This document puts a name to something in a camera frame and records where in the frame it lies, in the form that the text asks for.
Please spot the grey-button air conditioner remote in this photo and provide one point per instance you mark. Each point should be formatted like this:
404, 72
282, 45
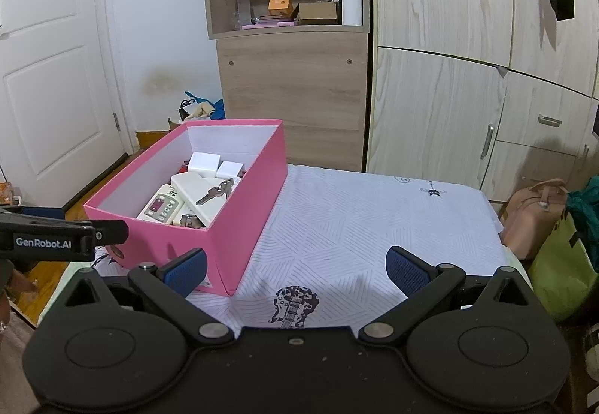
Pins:
163, 206

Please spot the light wood wardrobe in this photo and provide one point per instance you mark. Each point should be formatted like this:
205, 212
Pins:
496, 95

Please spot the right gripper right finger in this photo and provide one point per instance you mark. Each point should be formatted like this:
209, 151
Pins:
426, 288

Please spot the silver keys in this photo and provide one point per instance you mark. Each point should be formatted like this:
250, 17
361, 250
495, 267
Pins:
223, 189

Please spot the white door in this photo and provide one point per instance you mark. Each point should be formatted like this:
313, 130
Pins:
63, 123

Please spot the wooden open shelf unit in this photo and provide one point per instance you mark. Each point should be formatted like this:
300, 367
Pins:
313, 78

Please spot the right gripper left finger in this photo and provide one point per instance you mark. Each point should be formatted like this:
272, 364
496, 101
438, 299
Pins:
166, 289

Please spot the brown cardboard gift box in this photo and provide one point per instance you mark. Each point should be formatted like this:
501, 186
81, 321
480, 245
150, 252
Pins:
316, 13

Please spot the teal green cloth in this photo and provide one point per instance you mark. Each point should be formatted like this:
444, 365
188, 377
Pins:
583, 206

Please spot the lime green bag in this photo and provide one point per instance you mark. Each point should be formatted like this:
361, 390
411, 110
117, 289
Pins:
562, 274

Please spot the clear bottle beige cap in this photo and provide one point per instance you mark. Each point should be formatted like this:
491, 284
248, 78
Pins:
244, 13

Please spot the pink cardboard box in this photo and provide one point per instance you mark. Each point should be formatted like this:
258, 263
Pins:
230, 239

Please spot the cream air conditioner remote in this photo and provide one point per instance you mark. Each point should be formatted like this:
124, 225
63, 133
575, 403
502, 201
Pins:
191, 187

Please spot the cardboard box on floor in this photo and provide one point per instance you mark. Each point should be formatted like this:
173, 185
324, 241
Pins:
174, 124

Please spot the white square charger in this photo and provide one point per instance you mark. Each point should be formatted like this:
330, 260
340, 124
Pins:
205, 164

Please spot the white patterned table cloth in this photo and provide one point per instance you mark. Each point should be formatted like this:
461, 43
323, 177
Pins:
320, 260

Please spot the person's left hand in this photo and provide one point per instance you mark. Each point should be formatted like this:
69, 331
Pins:
11, 279

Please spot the orange small box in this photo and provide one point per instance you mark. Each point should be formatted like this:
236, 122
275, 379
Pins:
282, 8

